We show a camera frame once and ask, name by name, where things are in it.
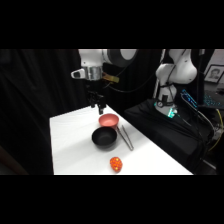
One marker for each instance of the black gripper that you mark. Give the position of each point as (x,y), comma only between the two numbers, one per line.
(93,87)

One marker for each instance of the red studded ball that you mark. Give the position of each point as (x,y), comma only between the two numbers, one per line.
(116,165)

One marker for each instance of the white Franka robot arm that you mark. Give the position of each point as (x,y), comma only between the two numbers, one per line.
(93,59)

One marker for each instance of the red bowl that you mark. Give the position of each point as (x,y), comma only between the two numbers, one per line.
(109,120)

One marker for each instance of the black bowl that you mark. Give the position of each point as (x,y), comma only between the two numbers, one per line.
(104,137)

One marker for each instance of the black curtain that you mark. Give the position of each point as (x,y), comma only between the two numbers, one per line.
(36,100)

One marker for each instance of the black cloth covered stand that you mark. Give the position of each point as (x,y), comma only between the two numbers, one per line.
(156,126)

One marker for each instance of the small green light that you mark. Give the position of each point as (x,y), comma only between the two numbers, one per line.
(171,113)

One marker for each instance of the blue lit device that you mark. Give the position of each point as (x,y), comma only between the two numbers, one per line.
(190,98)

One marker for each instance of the framed portrait picture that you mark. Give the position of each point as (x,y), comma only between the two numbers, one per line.
(214,73)

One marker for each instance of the tan wrist mount bracket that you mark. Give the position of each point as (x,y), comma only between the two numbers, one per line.
(111,78)

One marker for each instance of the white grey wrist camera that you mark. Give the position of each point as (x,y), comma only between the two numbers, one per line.
(77,74)

